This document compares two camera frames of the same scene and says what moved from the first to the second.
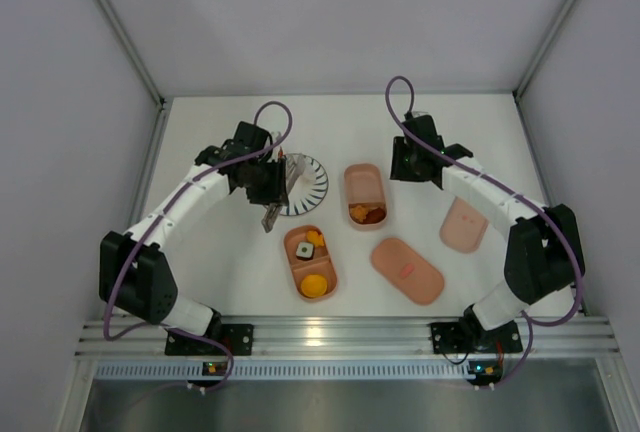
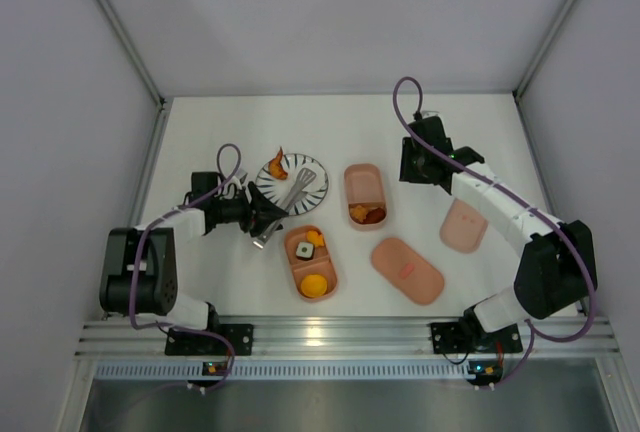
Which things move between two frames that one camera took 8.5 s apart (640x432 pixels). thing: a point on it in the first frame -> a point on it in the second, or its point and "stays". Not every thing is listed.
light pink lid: [463, 228] stays
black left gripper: [275, 192] -> [253, 208]
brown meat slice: [374, 216] stays
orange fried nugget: [359, 213] stays
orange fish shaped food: [315, 238] stays
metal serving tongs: [293, 165] -> [305, 176]
